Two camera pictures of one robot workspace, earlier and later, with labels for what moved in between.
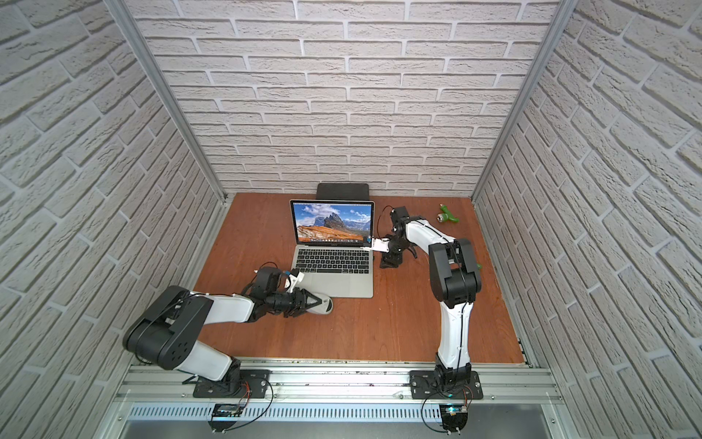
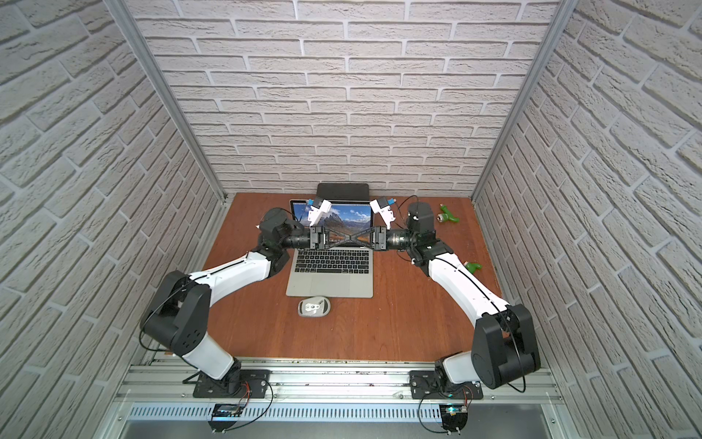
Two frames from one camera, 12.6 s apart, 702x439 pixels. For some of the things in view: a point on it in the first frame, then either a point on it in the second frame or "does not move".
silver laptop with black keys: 329,241 does not move
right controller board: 453,417 does not move
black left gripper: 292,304 -> 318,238
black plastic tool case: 345,191 does not move
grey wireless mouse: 324,307 does not move
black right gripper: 391,260 -> 379,241
